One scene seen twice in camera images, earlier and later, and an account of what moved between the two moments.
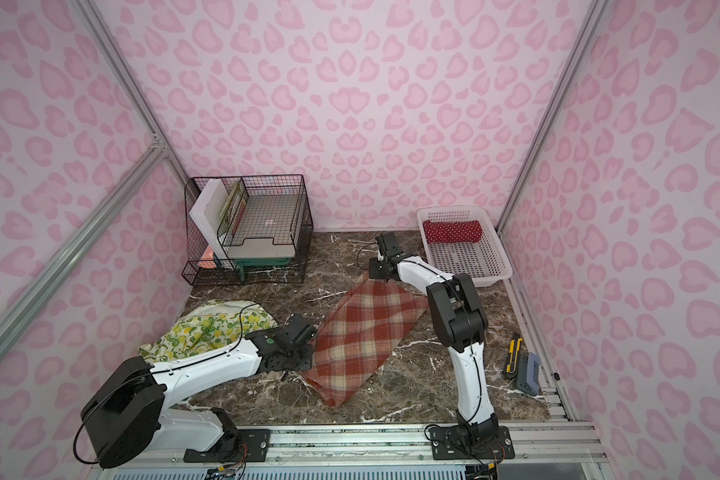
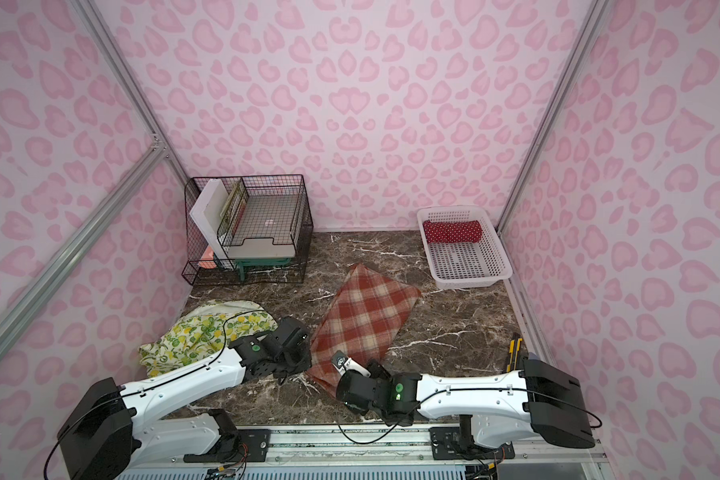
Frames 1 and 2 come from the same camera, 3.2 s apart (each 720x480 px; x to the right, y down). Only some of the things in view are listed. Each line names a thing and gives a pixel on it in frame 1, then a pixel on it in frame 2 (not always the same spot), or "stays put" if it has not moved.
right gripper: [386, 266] to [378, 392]
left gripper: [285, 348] stays put
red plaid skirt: [370, 319] stays put
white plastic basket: [484, 261] stays put
